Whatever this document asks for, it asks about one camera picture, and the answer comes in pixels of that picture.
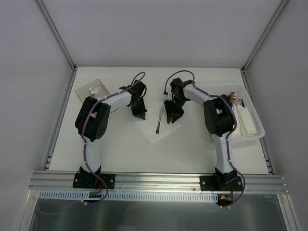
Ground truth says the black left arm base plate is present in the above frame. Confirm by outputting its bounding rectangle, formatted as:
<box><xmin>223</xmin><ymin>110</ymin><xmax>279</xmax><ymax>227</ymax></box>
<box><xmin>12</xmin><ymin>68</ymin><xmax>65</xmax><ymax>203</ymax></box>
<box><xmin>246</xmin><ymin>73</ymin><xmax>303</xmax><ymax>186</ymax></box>
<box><xmin>73</xmin><ymin>167</ymin><xmax>116</xmax><ymax>189</ymax></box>

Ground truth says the gold spoon in basket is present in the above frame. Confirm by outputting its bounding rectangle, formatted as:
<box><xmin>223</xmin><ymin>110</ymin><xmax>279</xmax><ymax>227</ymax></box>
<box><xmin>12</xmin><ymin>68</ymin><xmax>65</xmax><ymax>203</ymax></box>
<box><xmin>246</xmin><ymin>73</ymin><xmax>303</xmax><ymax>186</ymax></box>
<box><xmin>229</xmin><ymin>91</ymin><xmax>237</xmax><ymax>102</ymax></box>

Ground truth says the white paper napkin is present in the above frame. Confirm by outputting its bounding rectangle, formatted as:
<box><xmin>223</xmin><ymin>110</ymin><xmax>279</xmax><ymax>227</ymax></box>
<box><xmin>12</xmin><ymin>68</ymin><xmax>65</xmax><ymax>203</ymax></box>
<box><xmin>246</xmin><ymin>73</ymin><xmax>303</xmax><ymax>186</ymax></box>
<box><xmin>134</xmin><ymin>103</ymin><xmax>180</xmax><ymax>144</ymax></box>

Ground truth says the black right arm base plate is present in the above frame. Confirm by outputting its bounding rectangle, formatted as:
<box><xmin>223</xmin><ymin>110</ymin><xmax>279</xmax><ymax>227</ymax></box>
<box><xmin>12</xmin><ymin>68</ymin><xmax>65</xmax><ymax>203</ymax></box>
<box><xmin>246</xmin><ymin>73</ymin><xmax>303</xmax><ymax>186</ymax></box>
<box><xmin>199</xmin><ymin>175</ymin><xmax>244</xmax><ymax>192</ymax></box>

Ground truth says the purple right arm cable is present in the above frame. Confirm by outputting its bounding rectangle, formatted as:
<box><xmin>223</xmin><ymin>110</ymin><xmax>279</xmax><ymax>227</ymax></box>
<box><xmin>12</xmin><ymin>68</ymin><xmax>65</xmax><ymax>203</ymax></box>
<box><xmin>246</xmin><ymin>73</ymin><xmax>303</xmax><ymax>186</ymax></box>
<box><xmin>163</xmin><ymin>70</ymin><xmax>246</xmax><ymax>210</ymax></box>

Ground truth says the smoked clear plastic box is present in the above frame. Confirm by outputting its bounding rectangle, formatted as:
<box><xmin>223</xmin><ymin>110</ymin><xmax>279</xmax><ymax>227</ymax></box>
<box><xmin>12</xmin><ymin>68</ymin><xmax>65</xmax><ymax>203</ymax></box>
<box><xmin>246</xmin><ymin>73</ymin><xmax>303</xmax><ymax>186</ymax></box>
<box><xmin>75</xmin><ymin>79</ymin><xmax>110</xmax><ymax>104</ymax></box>

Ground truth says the aluminium frame post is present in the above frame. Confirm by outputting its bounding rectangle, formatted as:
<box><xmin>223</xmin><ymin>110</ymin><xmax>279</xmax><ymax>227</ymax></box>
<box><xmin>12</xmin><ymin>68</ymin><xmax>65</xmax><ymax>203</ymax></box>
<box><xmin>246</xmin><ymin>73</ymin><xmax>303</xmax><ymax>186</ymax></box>
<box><xmin>242</xmin><ymin>0</ymin><xmax>289</xmax><ymax>74</ymax></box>
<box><xmin>35</xmin><ymin>0</ymin><xmax>76</xmax><ymax>70</ymax></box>

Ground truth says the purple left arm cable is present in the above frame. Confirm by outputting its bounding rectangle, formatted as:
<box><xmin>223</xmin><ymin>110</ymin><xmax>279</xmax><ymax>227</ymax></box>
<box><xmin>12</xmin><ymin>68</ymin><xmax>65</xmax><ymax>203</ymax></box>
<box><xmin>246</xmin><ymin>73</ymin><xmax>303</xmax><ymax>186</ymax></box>
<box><xmin>36</xmin><ymin>71</ymin><xmax>146</xmax><ymax>215</ymax></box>

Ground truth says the left aluminium frame post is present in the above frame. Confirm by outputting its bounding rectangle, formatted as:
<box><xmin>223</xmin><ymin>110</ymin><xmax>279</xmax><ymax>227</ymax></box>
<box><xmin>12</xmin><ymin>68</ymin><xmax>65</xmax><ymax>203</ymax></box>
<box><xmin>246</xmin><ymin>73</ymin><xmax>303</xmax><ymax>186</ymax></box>
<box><xmin>35</xmin><ymin>0</ymin><xmax>76</xmax><ymax>70</ymax></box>

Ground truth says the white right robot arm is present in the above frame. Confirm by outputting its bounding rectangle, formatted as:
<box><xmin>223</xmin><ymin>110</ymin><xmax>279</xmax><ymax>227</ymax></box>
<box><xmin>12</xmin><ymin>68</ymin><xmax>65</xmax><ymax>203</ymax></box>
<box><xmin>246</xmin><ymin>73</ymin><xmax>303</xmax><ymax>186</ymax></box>
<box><xmin>164</xmin><ymin>78</ymin><xmax>237</xmax><ymax>191</ymax></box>

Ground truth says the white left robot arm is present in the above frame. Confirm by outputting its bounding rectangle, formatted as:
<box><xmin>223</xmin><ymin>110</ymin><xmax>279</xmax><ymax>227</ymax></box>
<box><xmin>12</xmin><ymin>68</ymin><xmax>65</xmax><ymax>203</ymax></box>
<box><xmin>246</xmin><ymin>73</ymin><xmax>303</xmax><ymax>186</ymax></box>
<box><xmin>75</xmin><ymin>81</ymin><xmax>147</xmax><ymax>188</ymax></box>

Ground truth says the white plastic basket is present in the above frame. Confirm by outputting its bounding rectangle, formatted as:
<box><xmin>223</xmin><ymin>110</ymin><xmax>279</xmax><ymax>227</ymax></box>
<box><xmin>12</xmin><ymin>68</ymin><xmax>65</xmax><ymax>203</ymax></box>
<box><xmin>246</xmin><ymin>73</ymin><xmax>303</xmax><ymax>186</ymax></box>
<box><xmin>209</xmin><ymin>83</ymin><xmax>265</xmax><ymax>142</ymax></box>

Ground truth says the white slotted cable duct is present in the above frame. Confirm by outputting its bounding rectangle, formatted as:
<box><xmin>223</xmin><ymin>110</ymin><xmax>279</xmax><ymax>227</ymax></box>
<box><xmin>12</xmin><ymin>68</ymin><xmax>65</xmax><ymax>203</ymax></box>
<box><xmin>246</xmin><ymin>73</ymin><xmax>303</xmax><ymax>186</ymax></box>
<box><xmin>38</xmin><ymin>190</ymin><xmax>218</xmax><ymax>203</ymax></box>

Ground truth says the ornate silver fork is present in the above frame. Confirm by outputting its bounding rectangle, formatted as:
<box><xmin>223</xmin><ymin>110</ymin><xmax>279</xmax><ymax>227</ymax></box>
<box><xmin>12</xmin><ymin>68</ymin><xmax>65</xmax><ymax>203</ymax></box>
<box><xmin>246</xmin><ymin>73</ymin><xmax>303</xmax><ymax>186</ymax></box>
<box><xmin>88</xmin><ymin>88</ymin><xmax>95</xmax><ymax>97</ymax></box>

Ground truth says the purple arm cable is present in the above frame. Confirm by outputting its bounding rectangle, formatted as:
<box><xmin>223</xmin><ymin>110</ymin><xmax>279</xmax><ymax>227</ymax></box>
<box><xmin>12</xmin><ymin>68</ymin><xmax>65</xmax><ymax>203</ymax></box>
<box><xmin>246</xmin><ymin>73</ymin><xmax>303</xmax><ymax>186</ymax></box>
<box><xmin>163</xmin><ymin>70</ymin><xmax>246</xmax><ymax>210</ymax></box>
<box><xmin>36</xmin><ymin>71</ymin><xmax>146</xmax><ymax>215</ymax></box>

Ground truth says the plain silver knife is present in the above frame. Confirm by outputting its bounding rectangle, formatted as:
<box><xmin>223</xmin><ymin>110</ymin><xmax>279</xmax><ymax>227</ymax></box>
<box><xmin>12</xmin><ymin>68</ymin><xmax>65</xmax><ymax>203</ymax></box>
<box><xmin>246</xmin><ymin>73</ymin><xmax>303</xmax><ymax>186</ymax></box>
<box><xmin>155</xmin><ymin>106</ymin><xmax>164</xmax><ymax>134</ymax></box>

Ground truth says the folded white napkins stack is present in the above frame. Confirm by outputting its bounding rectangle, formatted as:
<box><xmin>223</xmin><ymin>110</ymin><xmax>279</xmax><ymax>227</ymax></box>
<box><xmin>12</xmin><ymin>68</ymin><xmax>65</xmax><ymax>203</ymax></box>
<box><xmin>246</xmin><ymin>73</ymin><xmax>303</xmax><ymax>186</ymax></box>
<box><xmin>232</xmin><ymin>104</ymin><xmax>257</xmax><ymax>139</ymax></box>

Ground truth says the right aluminium frame post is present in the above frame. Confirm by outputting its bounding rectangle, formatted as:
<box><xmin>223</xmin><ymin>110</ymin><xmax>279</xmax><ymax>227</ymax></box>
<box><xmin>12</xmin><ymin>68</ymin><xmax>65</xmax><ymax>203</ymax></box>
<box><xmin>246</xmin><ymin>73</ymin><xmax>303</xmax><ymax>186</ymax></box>
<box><xmin>242</xmin><ymin>0</ymin><xmax>289</xmax><ymax>74</ymax></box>

